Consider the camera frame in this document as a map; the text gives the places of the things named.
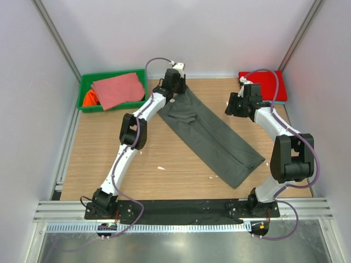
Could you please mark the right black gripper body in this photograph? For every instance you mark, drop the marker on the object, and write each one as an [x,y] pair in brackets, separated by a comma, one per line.
[239,110]

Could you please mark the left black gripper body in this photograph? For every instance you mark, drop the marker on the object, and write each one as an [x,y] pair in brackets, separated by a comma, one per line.
[179,87]

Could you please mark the grey t shirt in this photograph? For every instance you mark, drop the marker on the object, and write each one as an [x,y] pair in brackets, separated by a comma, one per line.
[227,154]

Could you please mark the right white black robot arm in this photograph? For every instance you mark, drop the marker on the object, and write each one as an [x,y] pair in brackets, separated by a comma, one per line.
[292,158]

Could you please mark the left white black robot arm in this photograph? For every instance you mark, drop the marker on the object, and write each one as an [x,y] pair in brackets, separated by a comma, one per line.
[133,137]

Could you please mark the red folded t shirt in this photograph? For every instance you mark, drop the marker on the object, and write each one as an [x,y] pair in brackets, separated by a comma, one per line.
[268,84]

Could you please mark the pink folded t shirt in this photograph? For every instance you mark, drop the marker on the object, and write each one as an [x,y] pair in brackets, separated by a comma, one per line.
[117,90]

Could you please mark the orange t shirt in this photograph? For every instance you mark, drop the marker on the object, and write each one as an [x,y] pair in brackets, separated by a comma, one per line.
[90,99]

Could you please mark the green plastic bin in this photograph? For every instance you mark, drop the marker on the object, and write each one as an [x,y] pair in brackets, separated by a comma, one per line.
[88,79]

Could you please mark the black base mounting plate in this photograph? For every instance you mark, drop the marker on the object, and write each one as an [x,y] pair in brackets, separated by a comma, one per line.
[184,212]

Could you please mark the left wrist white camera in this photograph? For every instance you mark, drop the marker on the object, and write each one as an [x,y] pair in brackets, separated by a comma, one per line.
[179,67]

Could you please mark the wrist white camera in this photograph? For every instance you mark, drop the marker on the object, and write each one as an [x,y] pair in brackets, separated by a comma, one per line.
[179,67]
[243,81]

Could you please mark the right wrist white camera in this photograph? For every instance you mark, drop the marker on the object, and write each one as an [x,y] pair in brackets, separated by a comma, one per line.
[243,81]

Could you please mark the white slotted cable duct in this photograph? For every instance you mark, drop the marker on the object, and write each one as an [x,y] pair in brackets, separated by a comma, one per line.
[99,227]

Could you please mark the aluminium frame rail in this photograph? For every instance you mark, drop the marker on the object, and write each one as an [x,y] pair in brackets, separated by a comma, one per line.
[59,211]

